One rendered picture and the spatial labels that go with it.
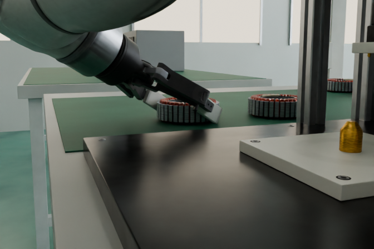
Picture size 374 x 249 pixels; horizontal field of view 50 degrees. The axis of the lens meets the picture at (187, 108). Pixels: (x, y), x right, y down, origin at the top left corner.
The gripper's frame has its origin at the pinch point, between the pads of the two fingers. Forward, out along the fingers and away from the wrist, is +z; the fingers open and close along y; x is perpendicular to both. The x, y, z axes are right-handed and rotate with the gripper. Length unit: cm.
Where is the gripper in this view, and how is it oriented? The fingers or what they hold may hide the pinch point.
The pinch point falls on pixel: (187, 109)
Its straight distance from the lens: 71.6
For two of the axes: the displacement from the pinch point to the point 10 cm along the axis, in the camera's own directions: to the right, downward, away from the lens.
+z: 5.9, 4.1, 7.0
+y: -7.3, -0.9, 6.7
